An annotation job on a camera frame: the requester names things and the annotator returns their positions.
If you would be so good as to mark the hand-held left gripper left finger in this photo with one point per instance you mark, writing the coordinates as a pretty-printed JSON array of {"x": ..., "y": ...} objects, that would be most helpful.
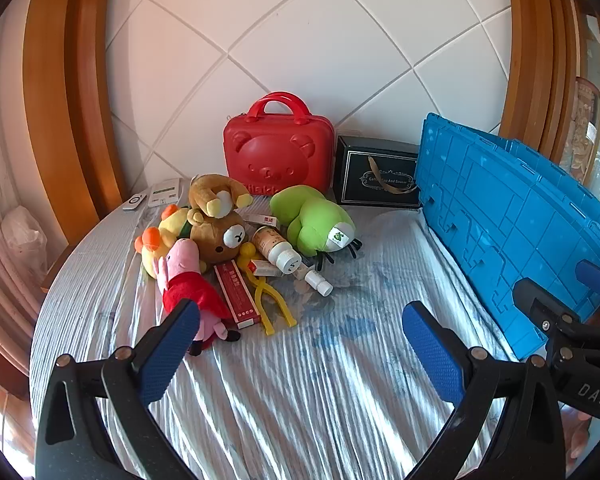
[{"x": 167, "y": 355}]

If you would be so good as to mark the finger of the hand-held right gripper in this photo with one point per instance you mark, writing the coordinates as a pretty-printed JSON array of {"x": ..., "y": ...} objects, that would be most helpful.
[
  {"x": 540, "y": 305},
  {"x": 592, "y": 272}
]

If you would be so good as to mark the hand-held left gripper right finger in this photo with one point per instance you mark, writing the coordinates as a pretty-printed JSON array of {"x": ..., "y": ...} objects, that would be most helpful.
[{"x": 432, "y": 355}]

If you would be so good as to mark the pink pig plush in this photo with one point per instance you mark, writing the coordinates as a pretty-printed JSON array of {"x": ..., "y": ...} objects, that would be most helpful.
[{"x": 190, "y": 290}]

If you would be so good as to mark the long red box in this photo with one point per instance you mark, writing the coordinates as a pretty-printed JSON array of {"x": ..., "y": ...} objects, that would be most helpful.
[{"x": 235, "y": 295}]

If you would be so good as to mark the blue plastic crate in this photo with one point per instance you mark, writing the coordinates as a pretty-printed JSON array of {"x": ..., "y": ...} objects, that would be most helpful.
[{"x": 490, "y": 210}]

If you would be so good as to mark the brown bear plush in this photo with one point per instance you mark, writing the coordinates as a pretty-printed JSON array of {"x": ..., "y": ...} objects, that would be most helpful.
[{"x": 225, "y": 240}]

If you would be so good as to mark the yellow duck plush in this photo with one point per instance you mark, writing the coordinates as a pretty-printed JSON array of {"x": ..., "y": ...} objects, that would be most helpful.
[{"x": 172, "y": 225}]

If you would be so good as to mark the white red green box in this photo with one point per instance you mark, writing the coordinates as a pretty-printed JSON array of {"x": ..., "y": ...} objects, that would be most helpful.
[{"x": 266, "y": 220}]

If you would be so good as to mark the green plush toy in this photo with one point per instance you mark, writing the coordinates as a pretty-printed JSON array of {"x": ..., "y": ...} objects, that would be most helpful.
[{"x": 305, "y": 220}]

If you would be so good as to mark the person's right hand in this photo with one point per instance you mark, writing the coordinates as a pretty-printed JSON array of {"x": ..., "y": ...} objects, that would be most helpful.
[{"x": 577, "y": 437}]

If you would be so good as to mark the yellow plastic tongs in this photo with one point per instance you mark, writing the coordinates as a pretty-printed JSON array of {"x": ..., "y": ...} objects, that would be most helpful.
[{"x": 264, "y": 305}]

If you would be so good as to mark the small orange white box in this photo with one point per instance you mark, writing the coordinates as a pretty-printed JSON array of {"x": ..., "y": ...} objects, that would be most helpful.
[{"x": 265, "y": 267}]

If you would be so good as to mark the light blue striped bed sheet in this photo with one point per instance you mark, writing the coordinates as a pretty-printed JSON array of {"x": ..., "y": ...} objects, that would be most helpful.
[{"x": 305, "y": 385}]

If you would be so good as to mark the small white bottle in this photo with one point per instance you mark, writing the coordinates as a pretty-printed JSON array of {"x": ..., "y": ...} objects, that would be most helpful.
[{"x": 320, "y": 282}]

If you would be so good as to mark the brown bottle white cap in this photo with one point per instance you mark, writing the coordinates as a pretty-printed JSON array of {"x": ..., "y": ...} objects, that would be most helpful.
[{"x": 270, "y": 242}]

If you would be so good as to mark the white remote control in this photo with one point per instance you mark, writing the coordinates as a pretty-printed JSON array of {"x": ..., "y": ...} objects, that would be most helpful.
[{"x": 134, "y": 202}]

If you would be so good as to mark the white flat device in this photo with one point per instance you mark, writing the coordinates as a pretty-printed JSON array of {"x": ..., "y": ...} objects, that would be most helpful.
[{"x": 164, "y": 192}]

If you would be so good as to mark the red patterned rolled carpet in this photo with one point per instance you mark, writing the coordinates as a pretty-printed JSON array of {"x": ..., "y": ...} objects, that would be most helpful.
[{"x": 587, "y": 110}]

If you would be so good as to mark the white plastic bag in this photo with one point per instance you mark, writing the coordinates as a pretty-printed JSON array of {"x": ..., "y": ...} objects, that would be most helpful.
[{"x": 22, "y": 235}]

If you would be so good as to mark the black gift box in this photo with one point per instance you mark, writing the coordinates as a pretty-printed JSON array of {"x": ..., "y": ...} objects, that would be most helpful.
[{"x": 360, "y": 175}]

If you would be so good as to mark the red bear suitcase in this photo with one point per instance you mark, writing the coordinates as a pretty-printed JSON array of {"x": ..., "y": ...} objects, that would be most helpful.
[{"x": 280, "y": 150}]

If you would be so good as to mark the pale pink curtain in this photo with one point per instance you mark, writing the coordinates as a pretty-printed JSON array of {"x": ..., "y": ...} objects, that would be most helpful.
[{"x": 0, "y": 160}]

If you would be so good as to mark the white padded headboard panel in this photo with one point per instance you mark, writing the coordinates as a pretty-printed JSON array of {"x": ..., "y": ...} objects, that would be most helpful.
[{"x": 305, "y": 35}]

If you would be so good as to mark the wooden headboard post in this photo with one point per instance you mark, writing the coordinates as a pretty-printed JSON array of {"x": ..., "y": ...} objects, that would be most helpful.
[
  {"x": 70, "y": 110},
  {"x": 535, "y": 60}
]

